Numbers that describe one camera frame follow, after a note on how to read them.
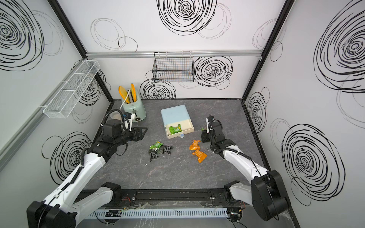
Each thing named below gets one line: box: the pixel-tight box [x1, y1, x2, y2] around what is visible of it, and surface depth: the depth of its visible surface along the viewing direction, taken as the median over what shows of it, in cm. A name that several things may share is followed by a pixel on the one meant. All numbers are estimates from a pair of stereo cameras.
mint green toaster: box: [121, 90, 147, 123], surface depth 98 cm
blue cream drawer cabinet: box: [160, 104, 195, 134], surface depth 93 cm
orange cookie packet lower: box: [192, 149, 208, 163], surface depth 91 cm
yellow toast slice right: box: [130, 83, 137, 103], surface depth 100 cm
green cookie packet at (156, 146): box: [149, 140, 164, 151], surface depth 93 cm
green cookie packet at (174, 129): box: [168, 123, 183, 135], surface depth 90 cm
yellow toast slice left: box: [118, 85, 130, 105], surface depth 98 cm
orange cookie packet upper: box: [189, 139, 202, 151], surface depth 94 cm
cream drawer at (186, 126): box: [164, 119, 195, 140], surface depth 91 cm
